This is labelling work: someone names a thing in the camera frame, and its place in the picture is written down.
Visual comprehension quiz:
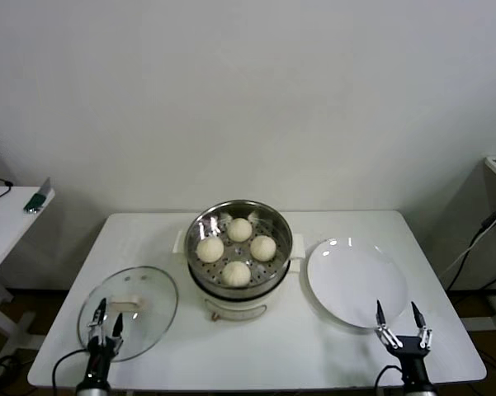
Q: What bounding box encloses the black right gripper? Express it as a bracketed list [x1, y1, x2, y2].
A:
[374, 299, 434, 387]

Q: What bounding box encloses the black hanging cable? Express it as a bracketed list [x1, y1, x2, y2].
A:
[445, 229, 496, 292]

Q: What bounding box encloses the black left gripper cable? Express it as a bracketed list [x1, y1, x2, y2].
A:
[52, 348, 92, 383]

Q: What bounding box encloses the white steamed baozi bun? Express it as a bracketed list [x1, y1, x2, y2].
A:
[249, 235, 277, 262]
[222, 260, 252, 287]
[196, 237, 225, 264]
[226, 217, 253, 243]

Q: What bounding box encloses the beige cabinet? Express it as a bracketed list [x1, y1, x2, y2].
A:
[447, 154, 496, 331]

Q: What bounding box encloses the black floor cable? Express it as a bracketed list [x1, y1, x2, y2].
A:
[0, 354, 24, 393]

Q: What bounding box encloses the perforated steel steamer basket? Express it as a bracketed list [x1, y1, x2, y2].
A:
[184, 200, 293, 296]

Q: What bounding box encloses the white side table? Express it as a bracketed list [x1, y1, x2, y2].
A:
[0, 185, 56, 360]

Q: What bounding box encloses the glass lid with beige handle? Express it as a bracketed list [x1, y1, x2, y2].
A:
[77, 266, 180, 363]

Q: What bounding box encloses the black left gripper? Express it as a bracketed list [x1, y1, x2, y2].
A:
[84, 298, 125, 383]

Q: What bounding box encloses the stainless steel steamer pot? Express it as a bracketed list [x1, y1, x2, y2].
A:
[172, 229, 306, 323]

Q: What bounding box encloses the white hanging cable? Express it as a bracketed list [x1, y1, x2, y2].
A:
[444, 214, 496, 272]

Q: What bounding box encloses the green handled metal scraper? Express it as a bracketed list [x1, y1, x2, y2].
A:
[22, 176, 52, 214]

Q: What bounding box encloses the white round plate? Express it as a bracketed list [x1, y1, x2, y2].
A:
[306, 237, 409, 329]

